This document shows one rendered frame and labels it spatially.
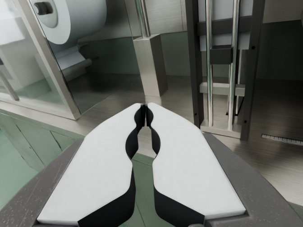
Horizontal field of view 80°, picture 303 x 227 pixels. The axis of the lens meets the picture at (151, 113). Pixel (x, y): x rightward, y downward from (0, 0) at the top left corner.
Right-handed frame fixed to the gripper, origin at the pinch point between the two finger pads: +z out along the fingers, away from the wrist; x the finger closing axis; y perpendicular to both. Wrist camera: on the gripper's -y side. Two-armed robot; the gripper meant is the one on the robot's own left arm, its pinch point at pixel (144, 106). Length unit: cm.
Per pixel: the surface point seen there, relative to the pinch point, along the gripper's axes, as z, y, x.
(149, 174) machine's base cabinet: 35, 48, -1
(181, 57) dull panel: 91, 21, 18
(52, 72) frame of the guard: 60, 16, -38
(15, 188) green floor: 106, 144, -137
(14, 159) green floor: 151, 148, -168
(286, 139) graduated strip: 28, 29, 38
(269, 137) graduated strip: 31, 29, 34
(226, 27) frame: 35.4, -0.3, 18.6
